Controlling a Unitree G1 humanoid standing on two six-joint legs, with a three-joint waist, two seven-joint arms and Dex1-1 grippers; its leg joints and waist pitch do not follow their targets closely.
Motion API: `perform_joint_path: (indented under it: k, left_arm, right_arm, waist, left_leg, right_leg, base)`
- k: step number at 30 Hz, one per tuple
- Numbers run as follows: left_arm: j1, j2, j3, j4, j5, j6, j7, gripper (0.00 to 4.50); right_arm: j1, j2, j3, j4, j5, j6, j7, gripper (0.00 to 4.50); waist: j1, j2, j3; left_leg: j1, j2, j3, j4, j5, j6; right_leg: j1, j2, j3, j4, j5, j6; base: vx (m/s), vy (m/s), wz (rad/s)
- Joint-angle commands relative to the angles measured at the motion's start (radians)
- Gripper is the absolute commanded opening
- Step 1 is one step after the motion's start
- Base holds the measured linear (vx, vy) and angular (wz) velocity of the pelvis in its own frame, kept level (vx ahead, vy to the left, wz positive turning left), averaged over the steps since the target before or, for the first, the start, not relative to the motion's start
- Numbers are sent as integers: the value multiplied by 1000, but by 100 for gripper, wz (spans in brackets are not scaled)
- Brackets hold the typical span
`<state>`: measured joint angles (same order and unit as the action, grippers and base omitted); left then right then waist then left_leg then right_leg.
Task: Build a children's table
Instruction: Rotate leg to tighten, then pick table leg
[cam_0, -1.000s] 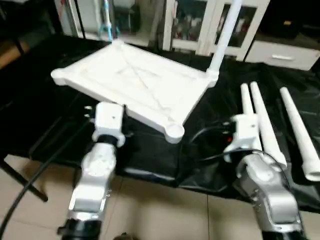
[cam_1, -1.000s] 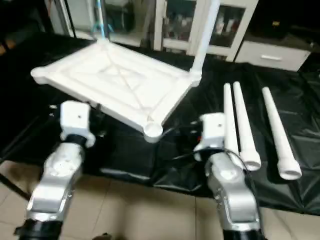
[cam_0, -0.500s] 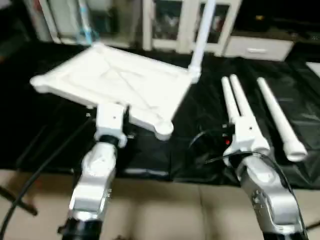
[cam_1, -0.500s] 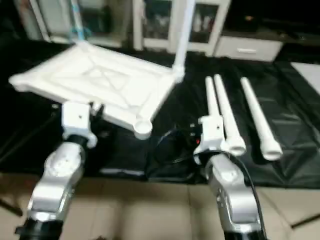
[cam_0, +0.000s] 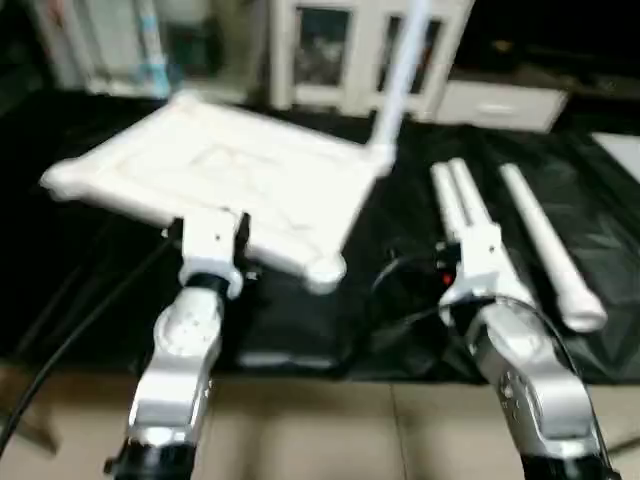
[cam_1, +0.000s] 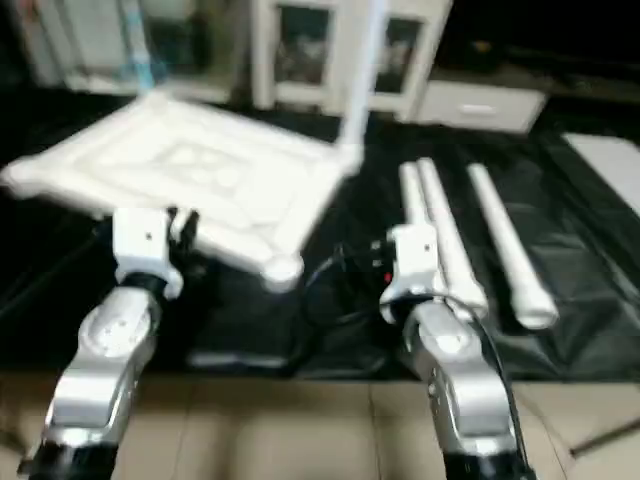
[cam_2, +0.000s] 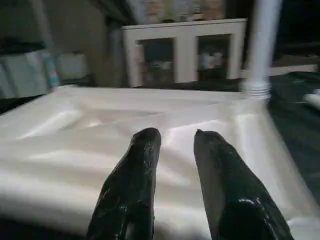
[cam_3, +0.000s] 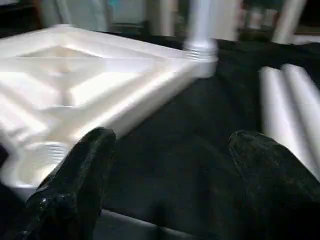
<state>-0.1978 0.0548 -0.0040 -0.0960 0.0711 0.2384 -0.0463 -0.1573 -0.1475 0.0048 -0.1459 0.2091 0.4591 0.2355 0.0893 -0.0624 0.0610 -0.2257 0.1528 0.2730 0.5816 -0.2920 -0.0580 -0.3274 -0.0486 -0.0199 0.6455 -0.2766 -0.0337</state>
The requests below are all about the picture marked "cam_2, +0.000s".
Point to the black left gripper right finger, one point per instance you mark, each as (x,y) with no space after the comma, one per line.
(230,195)

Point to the grey metal pole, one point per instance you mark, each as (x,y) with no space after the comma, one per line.
(45,45)

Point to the white glass-door cabinet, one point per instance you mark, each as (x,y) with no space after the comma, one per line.
(185,50)

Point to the white drawer unit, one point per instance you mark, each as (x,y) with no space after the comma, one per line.
(295,70)

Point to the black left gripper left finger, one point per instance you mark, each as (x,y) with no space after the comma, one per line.
(130,195)

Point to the white plastic table leg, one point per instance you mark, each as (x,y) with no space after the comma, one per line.
(262,45)
(312,99)

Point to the white plastic table top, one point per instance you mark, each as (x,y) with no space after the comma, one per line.
(100,150)

